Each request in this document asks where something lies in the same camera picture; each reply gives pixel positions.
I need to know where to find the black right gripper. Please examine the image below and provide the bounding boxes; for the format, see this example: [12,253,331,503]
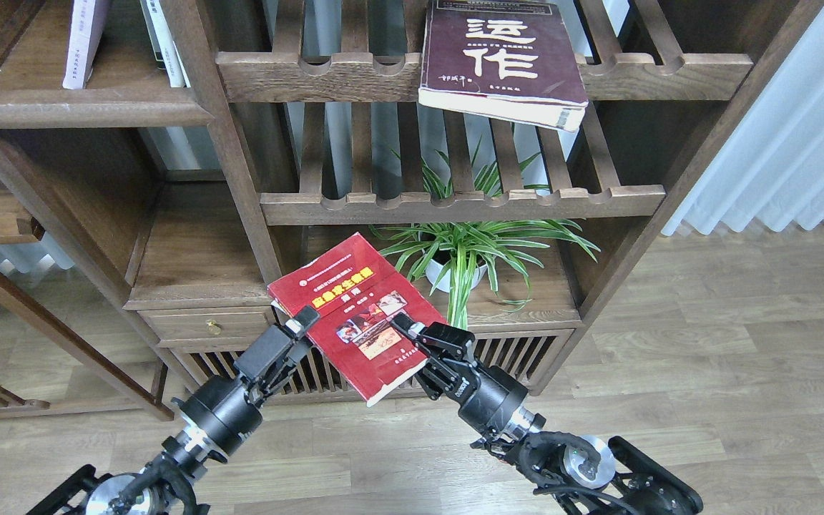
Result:
[391,313,531,441]

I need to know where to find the dark wooden bookshelf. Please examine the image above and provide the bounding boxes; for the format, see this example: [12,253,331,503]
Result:
[0,1,824,394]

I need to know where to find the brass drawer knob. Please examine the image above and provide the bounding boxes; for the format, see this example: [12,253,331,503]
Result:
[205,319,223,335]

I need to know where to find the red paperback book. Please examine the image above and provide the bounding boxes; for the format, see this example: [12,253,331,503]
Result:
[268,232,446,406]

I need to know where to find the white pleated curtain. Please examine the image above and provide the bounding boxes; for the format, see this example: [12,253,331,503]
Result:
[662,7,824,237]

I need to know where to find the white upright books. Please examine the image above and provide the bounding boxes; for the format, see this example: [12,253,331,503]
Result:
[140,1,190,87]

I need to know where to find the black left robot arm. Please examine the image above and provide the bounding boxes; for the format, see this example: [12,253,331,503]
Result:
[31,306,320,514]

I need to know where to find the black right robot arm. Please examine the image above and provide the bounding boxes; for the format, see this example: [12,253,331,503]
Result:
[392,313,703,514]

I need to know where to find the dark red thick book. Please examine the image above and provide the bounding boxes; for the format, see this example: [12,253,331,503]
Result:
[418,1,589,132]

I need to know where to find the green spider plant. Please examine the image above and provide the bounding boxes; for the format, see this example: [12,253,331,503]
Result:
[369,136,599,333]

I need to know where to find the white plant pot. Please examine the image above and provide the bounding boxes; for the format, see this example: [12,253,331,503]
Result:
[426,252,488,293]

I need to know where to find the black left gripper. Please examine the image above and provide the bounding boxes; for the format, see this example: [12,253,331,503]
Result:
[172,306,320,458]

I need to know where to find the white lavender paperback book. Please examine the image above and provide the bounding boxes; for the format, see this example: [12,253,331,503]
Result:
[62,0,112,90]

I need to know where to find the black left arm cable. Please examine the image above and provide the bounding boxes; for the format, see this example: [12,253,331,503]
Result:
[108,454,209,515]

